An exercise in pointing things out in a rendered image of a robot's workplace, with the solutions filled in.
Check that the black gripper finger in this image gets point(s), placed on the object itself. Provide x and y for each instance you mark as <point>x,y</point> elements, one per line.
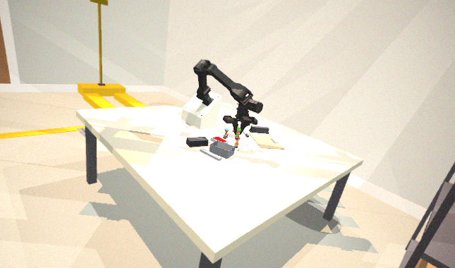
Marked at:
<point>235,128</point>
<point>242,128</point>

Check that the grey flat bar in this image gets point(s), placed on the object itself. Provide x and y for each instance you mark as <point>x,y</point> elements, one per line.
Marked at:
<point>210,154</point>

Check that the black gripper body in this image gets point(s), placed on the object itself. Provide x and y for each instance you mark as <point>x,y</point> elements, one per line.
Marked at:
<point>229,119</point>

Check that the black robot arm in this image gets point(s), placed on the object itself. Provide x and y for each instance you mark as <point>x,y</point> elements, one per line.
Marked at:
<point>237,90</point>

